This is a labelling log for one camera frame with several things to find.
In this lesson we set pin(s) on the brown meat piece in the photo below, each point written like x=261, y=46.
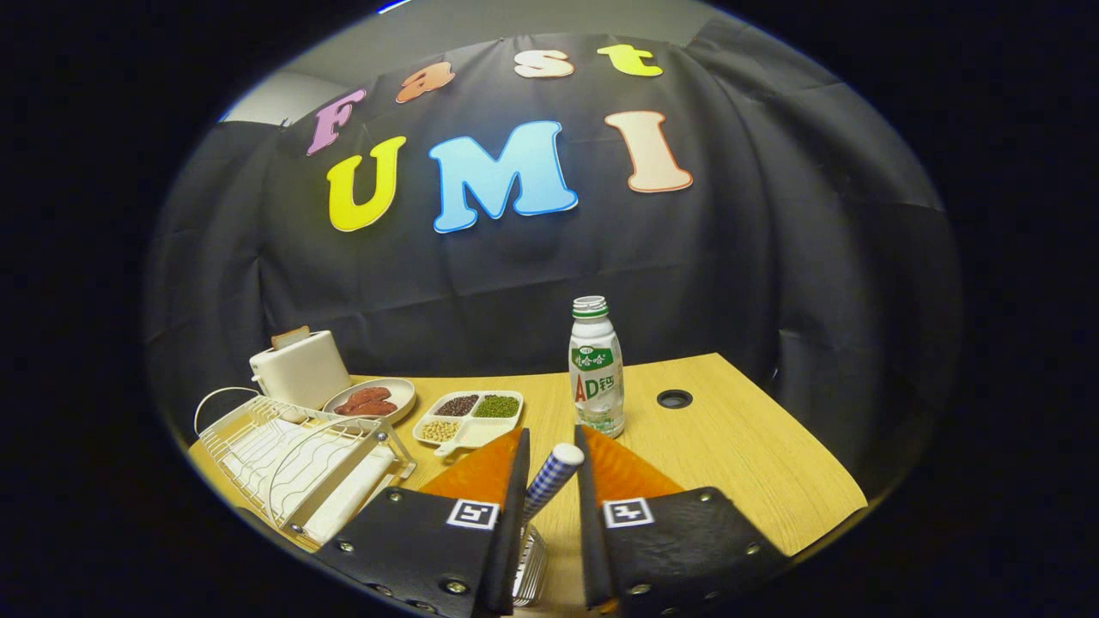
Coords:
x=369, y=395
x=365, y=408

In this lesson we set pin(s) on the pile of dark red beans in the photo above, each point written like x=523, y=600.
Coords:
x=457, y=405

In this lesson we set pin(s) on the toast slice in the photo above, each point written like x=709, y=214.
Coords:
x=290, y=336

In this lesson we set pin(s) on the pile of green mung beans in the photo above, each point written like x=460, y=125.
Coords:
x=498, y=406

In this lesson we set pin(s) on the black backdrop cloth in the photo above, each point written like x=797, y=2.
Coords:
x=730, y=257

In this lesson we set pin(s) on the white drink bottle green label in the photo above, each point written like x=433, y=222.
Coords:
x=597, y=378

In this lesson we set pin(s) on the beige round plate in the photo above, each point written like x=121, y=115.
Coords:
x=403, y=395

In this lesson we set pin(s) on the white divided snack tray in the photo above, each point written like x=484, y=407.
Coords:
x=472, y=429

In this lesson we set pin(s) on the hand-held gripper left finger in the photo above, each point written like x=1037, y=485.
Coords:
x=511, y=515

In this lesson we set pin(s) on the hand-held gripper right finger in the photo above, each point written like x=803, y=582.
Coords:
x=591, y=532

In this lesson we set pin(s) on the white toaster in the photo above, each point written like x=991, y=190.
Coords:
x=300, y=369

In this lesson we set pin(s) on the white drip tray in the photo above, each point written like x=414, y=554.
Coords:
x=352, y=498

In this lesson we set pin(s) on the pile of yellow soybeans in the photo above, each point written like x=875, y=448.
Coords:
x=440, y=430

